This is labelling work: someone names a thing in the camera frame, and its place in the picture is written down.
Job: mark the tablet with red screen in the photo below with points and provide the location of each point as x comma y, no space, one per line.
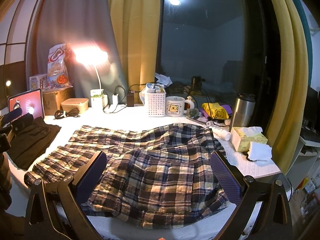
30,102

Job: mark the yellow curtain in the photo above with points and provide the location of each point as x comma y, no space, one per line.
284,128
136,28

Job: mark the tan plastic food container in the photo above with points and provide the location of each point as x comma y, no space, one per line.
79,103

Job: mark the white bear mug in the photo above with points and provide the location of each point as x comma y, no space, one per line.
175,106

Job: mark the yellow cartoon pouch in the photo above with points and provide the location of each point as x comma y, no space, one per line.
215,111

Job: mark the black folded garment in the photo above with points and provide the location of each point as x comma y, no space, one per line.
32,142

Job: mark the green white milk carton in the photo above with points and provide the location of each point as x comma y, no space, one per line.
97,98

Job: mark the white perforated basket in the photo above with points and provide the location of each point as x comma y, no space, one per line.
155,104

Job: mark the black power adapter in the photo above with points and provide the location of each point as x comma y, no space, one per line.
130,99

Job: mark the yellow curtain right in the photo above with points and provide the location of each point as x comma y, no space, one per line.
284,128

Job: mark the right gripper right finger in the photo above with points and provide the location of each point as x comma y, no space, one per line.
263,202

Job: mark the grey teal curtain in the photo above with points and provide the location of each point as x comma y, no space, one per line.
80,23

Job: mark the snack chip bag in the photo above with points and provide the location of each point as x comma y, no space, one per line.
57,72

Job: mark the white lotion tube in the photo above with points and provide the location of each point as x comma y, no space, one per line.
222,133

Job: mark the white desk lamp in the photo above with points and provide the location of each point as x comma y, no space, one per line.
88,60

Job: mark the left gloved hand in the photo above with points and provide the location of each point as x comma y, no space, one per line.
5,182

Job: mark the white illustrated box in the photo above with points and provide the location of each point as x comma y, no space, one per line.
38,81

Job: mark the yellow curtain left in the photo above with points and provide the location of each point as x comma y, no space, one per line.
136,28

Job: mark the plaid blue cream pants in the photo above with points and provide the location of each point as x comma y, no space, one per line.
155,179

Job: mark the steel thermos tumbler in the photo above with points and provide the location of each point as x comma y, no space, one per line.
242,110

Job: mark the white phone charger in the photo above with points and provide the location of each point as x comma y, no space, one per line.
115,99

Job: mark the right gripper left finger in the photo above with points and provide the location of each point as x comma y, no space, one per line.
54,211

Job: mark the brown cardboard box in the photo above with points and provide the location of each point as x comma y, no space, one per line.
52,99

